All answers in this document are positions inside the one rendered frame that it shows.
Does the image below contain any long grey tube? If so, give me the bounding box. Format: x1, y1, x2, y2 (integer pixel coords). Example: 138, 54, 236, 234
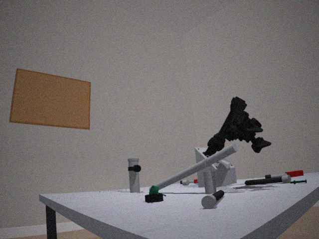
154, 143, 238, 190

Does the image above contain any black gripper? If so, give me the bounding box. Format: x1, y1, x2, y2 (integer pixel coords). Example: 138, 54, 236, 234
235, 115, 271, 153

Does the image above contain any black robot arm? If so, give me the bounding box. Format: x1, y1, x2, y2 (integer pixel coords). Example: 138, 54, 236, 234
203, 97, 261, 157

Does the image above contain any grey cylindrical post with cap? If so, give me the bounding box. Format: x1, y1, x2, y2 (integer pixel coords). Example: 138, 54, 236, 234
128, 158, 140, 193

